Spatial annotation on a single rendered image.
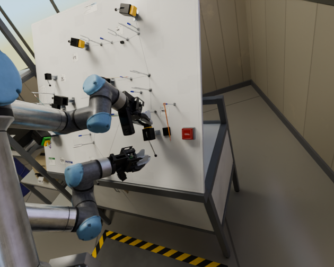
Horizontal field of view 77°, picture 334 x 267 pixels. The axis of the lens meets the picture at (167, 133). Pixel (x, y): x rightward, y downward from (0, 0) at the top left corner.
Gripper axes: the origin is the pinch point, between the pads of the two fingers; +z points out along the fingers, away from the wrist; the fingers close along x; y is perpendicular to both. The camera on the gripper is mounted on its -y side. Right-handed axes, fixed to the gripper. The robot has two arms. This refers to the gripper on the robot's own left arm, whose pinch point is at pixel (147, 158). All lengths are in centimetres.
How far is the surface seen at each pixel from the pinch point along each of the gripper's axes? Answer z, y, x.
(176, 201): 21.5, -27.5, -14.7
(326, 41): 115, 72, 1
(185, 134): 12.7, 16.1, -3.8
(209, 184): 28.2, -6.1, -21.2
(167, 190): 10.2, -14.4, -12.3
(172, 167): 12.1, -3.2, -6.9
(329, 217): 121, -21, -77
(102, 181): -4.8, -40.4, 20.4
